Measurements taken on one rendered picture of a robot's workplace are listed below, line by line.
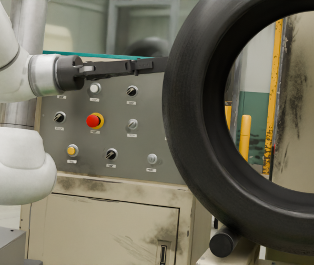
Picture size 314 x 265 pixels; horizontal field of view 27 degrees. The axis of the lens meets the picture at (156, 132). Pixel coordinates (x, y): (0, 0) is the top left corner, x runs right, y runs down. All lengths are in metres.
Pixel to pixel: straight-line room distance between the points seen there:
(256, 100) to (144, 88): 9.62
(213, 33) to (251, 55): 10.51
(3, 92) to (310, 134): 0.70
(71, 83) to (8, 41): 0.15
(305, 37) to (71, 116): 0.84
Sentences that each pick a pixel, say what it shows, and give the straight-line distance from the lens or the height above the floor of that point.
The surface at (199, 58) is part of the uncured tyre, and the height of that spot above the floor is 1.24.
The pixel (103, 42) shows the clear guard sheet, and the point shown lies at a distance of 2.04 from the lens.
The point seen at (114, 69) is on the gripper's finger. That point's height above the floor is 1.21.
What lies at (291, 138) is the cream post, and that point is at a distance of 1.57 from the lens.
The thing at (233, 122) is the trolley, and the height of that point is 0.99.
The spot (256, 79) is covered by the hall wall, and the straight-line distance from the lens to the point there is 11.63.
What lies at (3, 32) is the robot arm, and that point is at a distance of 1.34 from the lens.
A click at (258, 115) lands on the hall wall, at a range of 11.57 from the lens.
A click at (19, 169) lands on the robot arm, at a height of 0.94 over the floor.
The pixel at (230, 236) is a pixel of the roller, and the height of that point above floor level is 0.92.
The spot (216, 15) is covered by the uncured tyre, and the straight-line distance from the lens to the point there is 1.22.
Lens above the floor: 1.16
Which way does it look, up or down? 3 degrees down
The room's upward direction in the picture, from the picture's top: 5 degrees clockwise
